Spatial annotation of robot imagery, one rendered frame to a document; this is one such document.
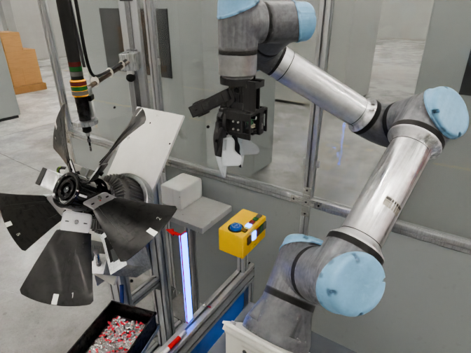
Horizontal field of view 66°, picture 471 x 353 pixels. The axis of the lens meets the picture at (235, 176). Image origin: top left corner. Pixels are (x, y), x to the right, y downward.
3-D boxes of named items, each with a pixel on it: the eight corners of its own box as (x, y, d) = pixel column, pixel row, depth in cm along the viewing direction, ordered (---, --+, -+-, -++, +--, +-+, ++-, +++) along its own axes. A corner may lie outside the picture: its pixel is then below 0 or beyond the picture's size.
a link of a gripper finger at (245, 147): (257, 171, 81) (253, 137, 75) (235, 166, 84) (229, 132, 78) (264, 164, 83) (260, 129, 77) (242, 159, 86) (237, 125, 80)
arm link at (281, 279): (298, 298, 88) (317, 246, 91) (331, 313, 75) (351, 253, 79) (256, 280, 85) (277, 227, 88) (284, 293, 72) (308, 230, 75)
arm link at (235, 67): (210, 54, 68) (233, 50, 74) (211, 78, 70) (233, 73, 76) (244, 57, 65) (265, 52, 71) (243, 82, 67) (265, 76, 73)
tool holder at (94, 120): (80, 118, 110) (73, 86, 106) (103, 118, 110) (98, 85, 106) (69, 127, 102) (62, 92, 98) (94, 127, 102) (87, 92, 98)
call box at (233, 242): (242, 231, 139) (242, 207, 134) (265, 239, 134) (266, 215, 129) (218, 253, 127) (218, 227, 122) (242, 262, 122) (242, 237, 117)
